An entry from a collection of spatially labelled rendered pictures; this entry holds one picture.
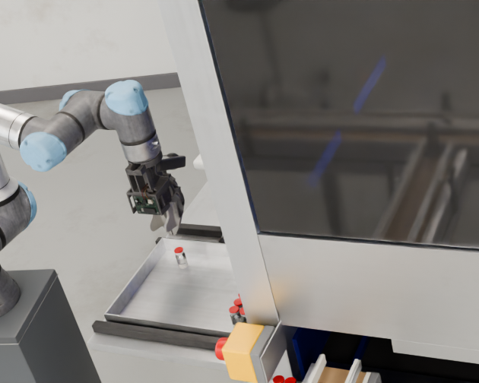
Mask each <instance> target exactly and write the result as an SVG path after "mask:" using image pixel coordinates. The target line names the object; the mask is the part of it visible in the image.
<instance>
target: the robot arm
mask: <svg viewBox="0 0 479 383"><path fill-rule="evenodd" d="M97 129H103V130H116V132H117V135H118V137H119V141H120V144H121V147H122V151H123V153H124V156H125V158H126V159H127V161H128V166H127V167H126V168H125V171H126V174H127V176H128V180H129V183H130V186H131V188H130V189H129V190H128V191H127V192H126V195H127V198H128V201H129V203H130V206H131V209H132V213H133V214H134V213H135V212H136V211H137V212H138V214H151V215H152V217H151V221H150V225H149V227H150V229H151V231H155V230H157V229H159V228H160V227H163V228H164V229H165V231H166V233H169V234H170V235H172V236H175V235H176V233H177V232H178V230H179V228H180V224H181V221H182V215H183V211H184V206H185V198H184V196H183V193H182V191H181V187H180V186H178V185H177V183H176V179H175V178H174V177H172V176H171V173H167V170H175V169H178V168H182V167H185V166H186V157H185V156H181V155H178V154H176V153H169V154H167V155H163V154H162V151H161V146H160V141H159V138H158V136H157V131H156V128H155V125H154V121H153V118H152V115H151V111H150V108H149V103H148V99H147V97H146V96H145V94H144V91H143V88H142V86H141V84H140V83H138V82H137V81H133V80H126V81H119V82H116V83H114V84H112V85H111V86H109V87H108V88H107V89H106V92H103V91H92V90H71V91H69V92H67V93H66V94H65V95H64V96H63V97H62V101H61V102H60V104H59V112H57V113H56V114H55V115H54V116H53V117H52V118H50V119H48V120H46V119H42V118H40V117H38V116H34V115H31V114H29V113H26V112H23V111H20V110H18V109H14V108H11V107H9V106H6V105H3V104H0V144H2V145H5V146H7V147H10V148H13V149H15V150H19V151H20V153H21V157H22V158H23V160H24V162H25V163H26V164H27V165H30V166H31V167H32V169H34V170H36V171H38V172H46V171H49V170H51V168H53V167H54V166H56V165H58V164H60V163H61V162H62V161H63V160H64V159H65V158H66V157H67V156H68V155H69V154H70V153H71V152H72V151H73V150H74V149H75V148H76V147H77V146H78V145H80V144H81V143H82V142H83V141H85V140H86V139H87V138H88V137H89V136H90V135H92V134H93V133H94V132H95V131H96V130H97ZM131 196H132V197H133V200H134V203H135V206H134V207H133V206H132V202H131V199H130V197H131ZM36 210H37V207H36V200H35V197H34V196H33V194H32V192H31V191H28V190H27V186H26V185H25V184H23V183H22V182H19V181H18V180H16V178H14V177H11V176H9V175H8V172H7V170H6V168H5V164H4V161H3V159H2V155H1V154H0V251H1V250H2V249H3V248H4V247H5V246H6V245H7V244H9V243H10V242H11V241H12V240H13V239H14V238H15V237H16V236H17V235H18V234H20V233H21V232H22V231H24V230H25V229H26V228H27V227H28V226H29V225H30V223H31V222H32V221H33V219H34V218H35V216H36ZM20 295H21V291H20V289H19V286H18V284H17V282H16V281H15V279H14V278H12V277H10V276H9V275H8V273H7V272H6V271H5V270H4V269H3V268H2V266H1V265H0V317H1V316H3V315H4V314H6V313H7V312H9V311H10V310H11V309H12V308H13V307H14V306H15V305H16V304H17V302H18V300H19V299H20Z"/></svg>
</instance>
